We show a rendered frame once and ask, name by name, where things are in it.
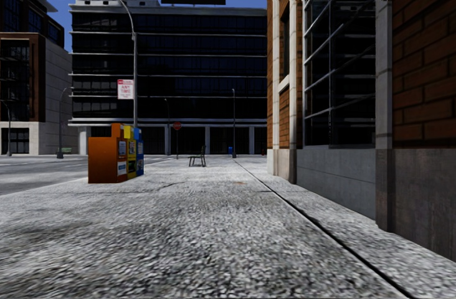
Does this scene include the grey street lamp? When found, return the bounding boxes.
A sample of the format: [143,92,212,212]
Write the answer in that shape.
[0,97,12,158]
[116,0,139,129]
[231,88,237,159]
[56,86,75,159]

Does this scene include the blue newspaper box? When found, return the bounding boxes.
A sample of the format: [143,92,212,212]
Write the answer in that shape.
[133,128,145,177]

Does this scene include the dark glass office building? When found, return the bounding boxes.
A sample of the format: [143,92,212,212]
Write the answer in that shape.
[68,0,268,156]

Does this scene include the yellow newspaper box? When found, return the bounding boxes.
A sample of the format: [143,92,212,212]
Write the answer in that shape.
[123,125,138,180]

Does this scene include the orange newspaper box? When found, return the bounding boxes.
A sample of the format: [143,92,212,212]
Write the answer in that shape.
[87,123,128,184]

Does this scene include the red brick building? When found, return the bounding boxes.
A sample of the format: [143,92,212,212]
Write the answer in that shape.
[266,0,456,267]

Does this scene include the brown brick building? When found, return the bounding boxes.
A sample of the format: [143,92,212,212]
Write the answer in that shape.
[0,0,79,156]

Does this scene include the sign on a post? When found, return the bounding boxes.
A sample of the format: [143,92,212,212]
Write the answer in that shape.
[173,121,183,160]

